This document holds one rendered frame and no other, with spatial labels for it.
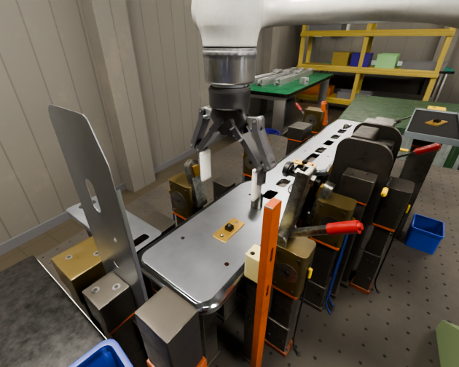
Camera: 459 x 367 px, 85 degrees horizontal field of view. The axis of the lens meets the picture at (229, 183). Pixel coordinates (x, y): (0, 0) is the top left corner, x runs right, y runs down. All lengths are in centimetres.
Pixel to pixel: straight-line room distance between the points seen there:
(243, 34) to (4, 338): 56
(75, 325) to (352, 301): 75
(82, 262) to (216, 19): 45
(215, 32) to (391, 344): 85
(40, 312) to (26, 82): 196
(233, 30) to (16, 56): 202
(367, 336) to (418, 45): 751
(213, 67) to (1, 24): 198
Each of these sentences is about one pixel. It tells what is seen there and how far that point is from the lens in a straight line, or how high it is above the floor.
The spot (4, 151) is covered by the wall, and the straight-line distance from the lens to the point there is 235.
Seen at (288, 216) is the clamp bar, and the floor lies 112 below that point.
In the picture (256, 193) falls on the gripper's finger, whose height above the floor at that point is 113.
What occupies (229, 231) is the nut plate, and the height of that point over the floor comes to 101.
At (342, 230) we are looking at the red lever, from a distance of 46.
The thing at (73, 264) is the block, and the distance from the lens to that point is 54.
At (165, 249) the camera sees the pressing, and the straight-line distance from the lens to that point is 59.
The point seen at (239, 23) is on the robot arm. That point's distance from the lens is 43.
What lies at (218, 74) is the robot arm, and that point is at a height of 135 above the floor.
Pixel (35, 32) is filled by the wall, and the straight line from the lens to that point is 239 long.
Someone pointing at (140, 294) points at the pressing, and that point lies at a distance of 42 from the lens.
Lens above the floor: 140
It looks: 30 degrees down
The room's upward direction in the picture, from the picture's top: straight up
